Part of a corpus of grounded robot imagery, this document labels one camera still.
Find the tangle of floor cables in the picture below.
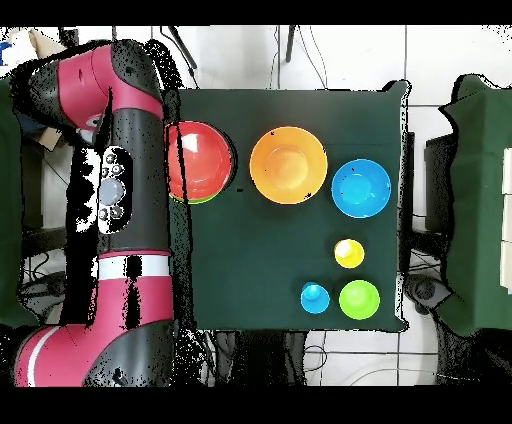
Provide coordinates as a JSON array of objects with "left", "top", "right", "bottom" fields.
[{"left": 21, "top": 247, "right": 69, "bottom": 317}]

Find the wide red bowl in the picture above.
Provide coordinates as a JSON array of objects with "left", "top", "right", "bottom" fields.
[{"left": 165, "top": 120, "right": 236, "bottom": 203}]

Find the blue cup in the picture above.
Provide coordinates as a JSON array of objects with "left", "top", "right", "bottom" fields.
[{"left": 300, "top": 280, "right": 332, "bottom": 315}]

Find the small green bowl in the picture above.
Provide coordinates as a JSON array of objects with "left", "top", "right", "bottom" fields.
[{"left": 338, "top": 279, "right": 381, "bottom": 321}]

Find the large blue bowl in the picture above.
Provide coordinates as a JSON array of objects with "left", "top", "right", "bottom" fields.
[{"left": 330, "top": 158, "right": 393, "bottom": 220}]

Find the black stool frame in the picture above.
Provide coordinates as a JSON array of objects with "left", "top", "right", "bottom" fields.
[{"left": 21, "top": 141, "right": 73, "bottom": 257}]

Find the large green bowl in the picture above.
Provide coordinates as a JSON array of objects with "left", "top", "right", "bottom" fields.
[{"left": 171, "top": 190, "right": 223, "bottom": 206}]

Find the dark green table cloth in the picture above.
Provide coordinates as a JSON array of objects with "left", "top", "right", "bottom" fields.
[{"left": 173, "top": 79, "right": 411, "bottom": 333}]

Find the yellow cup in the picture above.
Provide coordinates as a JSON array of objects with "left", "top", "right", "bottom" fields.
[{"left": 333, "top": 238, "right": 366, "bottom": 270}]

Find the large orange bowl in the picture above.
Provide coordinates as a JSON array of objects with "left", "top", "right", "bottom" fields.
[{"left": 248, "top": 126, "right": 330, "bottom": 206}]

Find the black tripod leg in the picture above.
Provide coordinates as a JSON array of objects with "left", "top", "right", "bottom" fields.
[
  {"left": 284, "top": 25, "right": 297, "bottom": 64},
  {"left": 161, "top": 25, "right": 200, "bottom": 72}
]

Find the green cloth side table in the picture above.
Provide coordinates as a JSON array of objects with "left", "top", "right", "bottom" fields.
[
  {"left": 0, "top": 77, "right": 39, "bottom": 329},
  {"left": 437, "top": 73, "right": 512, "bottom": 337}
]

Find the cardboard box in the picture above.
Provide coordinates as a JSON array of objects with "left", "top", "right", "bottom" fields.
[{"left": 27, "top": 27, "right": 67, "bottom": 152}]

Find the white box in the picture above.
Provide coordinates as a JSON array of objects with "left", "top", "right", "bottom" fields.
[{"left": 499, "top": 146, "right": 512, "bottom": 295}]

